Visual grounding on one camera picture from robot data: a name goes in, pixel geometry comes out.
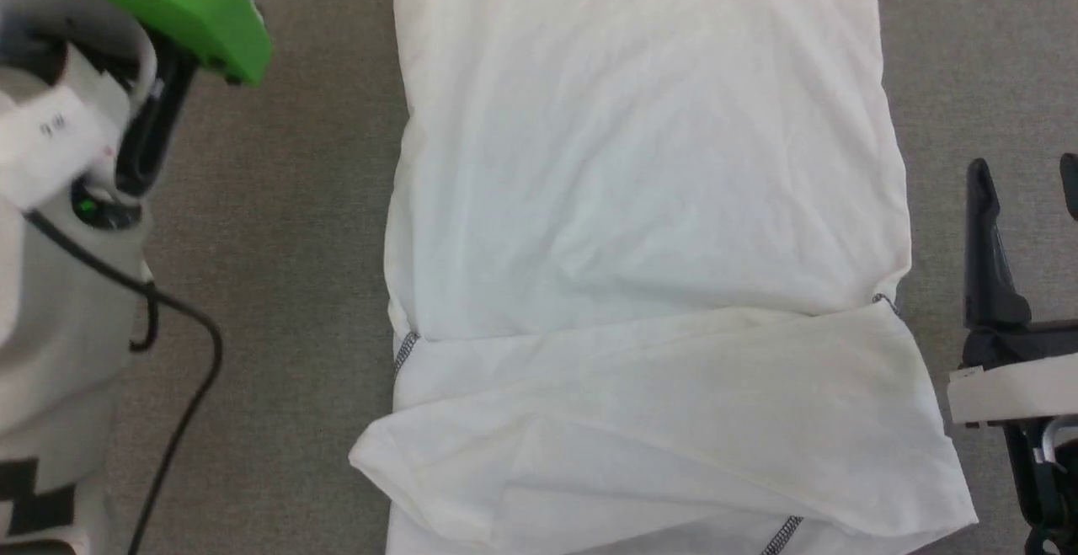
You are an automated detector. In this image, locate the white long-sleeve garment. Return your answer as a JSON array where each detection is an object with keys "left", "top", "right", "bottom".
[{"left": 348, "top": 0, "right": 980, "bottom": 555}]

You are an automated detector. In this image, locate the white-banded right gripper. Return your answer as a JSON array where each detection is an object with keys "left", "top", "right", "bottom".
[{"left": 947, "top": 152, "right": 1078, "bottom": 430}]

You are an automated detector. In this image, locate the grey fabric table cover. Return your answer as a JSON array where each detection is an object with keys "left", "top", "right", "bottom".
[{"left": 109, "top": 0, "right": 1078, "bottom": 555}]

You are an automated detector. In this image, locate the thin left arm cable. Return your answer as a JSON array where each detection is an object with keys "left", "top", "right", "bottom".
[{"left": 24, "top": 208, "right": 225, "bottom": 555}]

